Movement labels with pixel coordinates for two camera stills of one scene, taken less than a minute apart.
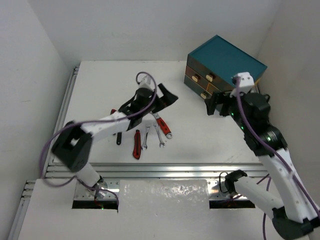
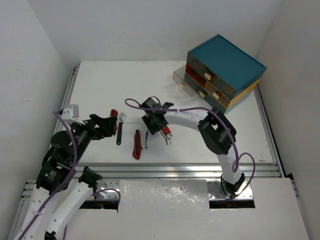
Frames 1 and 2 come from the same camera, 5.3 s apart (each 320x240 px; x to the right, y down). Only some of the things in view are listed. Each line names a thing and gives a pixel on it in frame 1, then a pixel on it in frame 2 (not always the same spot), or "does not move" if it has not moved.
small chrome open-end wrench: [161, 144] to [167, 141]
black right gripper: [217, 97] to [154, 129]
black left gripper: [155, 100] to [95, 126]
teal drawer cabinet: [217, 66] does not move
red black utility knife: [137, 149] does not move
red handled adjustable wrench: [163, 125] does not move
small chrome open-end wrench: [144, 144] does not move
